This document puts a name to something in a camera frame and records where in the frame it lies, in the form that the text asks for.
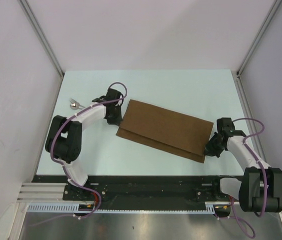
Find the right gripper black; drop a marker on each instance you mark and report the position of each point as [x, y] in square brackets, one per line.
[209, 150]

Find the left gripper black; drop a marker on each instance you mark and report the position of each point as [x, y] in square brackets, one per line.
[116, 121]

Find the brown cloth napkin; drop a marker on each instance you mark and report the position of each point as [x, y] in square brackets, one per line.
[166, 130]

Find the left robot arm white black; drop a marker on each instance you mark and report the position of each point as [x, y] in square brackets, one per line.
[64, 139]

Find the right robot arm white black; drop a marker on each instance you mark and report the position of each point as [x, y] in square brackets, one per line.
[253, 170]

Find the silver metal spoon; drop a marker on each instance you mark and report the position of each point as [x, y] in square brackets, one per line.
[76, 106]

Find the silver metal fork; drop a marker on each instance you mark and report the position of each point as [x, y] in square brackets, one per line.
[73, 101]

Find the aluminium frame post right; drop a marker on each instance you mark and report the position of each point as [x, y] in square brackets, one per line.
[259, 36]

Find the aluminium frame post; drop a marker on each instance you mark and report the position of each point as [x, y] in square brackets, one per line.
[259, 36]
[29, 13]

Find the white slotted cable duct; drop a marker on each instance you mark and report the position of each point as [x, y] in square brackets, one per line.
[82, 208]

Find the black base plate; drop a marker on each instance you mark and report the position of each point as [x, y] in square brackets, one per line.
[95, 179]

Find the aluminium frame post left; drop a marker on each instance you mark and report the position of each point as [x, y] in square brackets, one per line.
[29, 13]

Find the aluminium frame rail front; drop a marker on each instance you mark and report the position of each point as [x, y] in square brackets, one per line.
[41, 192]

